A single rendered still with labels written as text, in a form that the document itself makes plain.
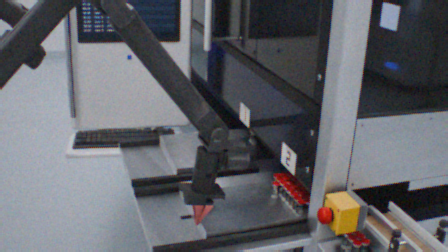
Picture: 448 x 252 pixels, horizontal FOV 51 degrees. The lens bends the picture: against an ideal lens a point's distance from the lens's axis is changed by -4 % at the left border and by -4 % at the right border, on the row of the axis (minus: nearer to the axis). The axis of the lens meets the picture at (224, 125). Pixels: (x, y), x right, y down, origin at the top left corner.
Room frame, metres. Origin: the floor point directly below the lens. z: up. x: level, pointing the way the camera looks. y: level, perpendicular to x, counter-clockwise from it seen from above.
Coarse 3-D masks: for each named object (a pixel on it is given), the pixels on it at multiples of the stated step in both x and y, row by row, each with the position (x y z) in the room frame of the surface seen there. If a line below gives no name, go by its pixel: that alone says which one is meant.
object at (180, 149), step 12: (240, 132) 1.64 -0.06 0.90; (168, 144) 1.55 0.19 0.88; (180, 144) 1.55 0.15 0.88; (192, 144) 1.56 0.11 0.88; (168, 156) 1.41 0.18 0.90; (180, 156) 1.46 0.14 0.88; (192, 156) 1.46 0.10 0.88; (252, 156) 1.48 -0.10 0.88; (264, 156) 1.49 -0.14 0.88; (180, 168) 1.31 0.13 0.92; (192, 168) 1.32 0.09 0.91; (264, 168) 1.40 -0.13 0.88
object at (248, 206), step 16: (240, 176) 1.28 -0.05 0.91; (256, 176) 1.30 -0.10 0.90; (272, 176) 1.32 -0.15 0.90; (224, 192) 1.23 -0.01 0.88; (240, 192) 1.24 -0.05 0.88; (256, 192) 1.24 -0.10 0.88; (192, 208) 1.09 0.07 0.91; (224, 208) 1.14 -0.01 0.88; (240, 208) 1.15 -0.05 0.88; (256, 208) 1.15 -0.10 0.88; (272, 208) 1.15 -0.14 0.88; (288, 208) 1.16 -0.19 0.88; (208, 224) 1.06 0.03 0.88; (224, 224) 1.07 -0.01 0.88; (240, 224) 1.07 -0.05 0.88; (256, 224) 1.02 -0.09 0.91; (272, 224) 1.04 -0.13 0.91; (288, 224) 1.05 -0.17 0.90
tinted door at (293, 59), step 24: (264, 0) 1.44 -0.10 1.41; (288, 0) 1.29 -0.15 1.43; (312, 0) 1.17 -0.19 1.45; (264, 24) 1.43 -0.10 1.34; (288, 24) 1.28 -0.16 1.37; (312, 24) 1.16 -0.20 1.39; (264, 48) 1.42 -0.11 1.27; (288, 48) 1.27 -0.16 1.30; (312, 48) 1.15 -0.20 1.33; (288, 72) 1.26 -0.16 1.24; (312, 72) 1.13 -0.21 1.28; (312, 96) 1.12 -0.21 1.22
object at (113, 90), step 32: (128, 0) 1.86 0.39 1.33; (160, 0) 1.88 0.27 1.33; (192, 0) 1.92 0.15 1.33; (96, 32) 1.83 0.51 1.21; (160, 32) 1.88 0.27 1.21; (96, 64) 1.84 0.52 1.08; (128, 64) 1.86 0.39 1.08; (96, 96) 1.84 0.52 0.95; (128, 96) 1.86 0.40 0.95; (160, 96) 1.89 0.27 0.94; (96, 128) 1.84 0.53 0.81; (128, 128) 1.87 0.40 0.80
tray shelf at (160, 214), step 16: (128, 160) 1.41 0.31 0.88; (144, 160) 1.42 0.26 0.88; (160, 160) 1.43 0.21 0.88; (128, 176) 1.31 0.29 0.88; (144, 176) 1.31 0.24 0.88; (176, 192) 1.22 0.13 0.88; (144, 208) 1.13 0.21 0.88; (160, 208) 1.13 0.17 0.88; (176, 208) 1.14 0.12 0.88; (144, 224) 1.05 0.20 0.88; (160, 224) 1.05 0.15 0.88; (176, 224) 1.06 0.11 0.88; (192, 224) 1.06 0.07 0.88; (160, 240) 0.98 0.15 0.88; (176, 240) 0.99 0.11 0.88; (192, 240) 0.99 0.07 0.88; (272, 240) 1.01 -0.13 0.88; (288, 240) 1.01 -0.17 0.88; (304, 240) 1.01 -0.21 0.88
